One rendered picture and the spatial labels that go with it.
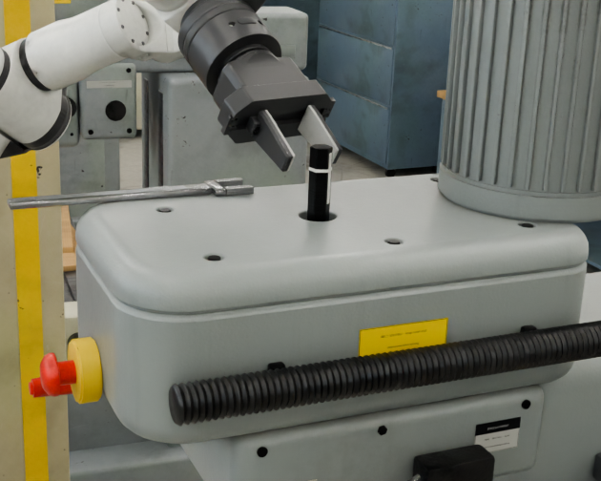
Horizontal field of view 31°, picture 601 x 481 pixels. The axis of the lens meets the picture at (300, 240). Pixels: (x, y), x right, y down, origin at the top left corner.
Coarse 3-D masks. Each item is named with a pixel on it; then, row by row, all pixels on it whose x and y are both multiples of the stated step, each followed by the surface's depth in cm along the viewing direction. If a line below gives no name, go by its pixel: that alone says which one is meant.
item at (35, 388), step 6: (36, 378) 109; (30, 384) 109; (36, 384) 109; (30, 390) 109; (36, 390) 109; (42, 390) 109; (60, 390) 109; (66, 390) 110; (36, 396) 109; (42, 396) 109
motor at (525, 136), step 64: (512, 0) 100; (576, 0) 99; (448, 64) 111; (512, 64) 102; (576, 64) 100; (448, 128) 111; (512, 128) 104; (576, 128) 103; (448, 192) 111; (512, 192) 105; (576, 192) 105
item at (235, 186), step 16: (96, 192) 107; (112, 192) 107; (128, 192) 107; (144, 192) 108; (160, 192) 108; (176, 192) 109; (192, 192) 109; (208, 192) 110; (224, 192) 110; (240, 192) 110; (16, 208) 103
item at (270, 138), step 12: (252, 120) 104; (264, 120) 104; (252, 132) 105; (264, 132) 104; (276, 132) 103; (264, 144) 104; (276, 144) 103; (288, 144) 103; (276, 156) 103; (288, 156) 102; (288, 168) 103
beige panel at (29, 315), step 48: (0, 0) 252; (48, 0) 256; (0, 192) 266; (48, 192) 270; (0, 240) 269; (48, 240) 274; (0, 288) 273; (48, 288) 278; (0, 336) 277; (48, 336) 282; (0, 384) 281; (0, 432) 285; (48, 432) 291; (0, 480) 289; (48, 480) 295
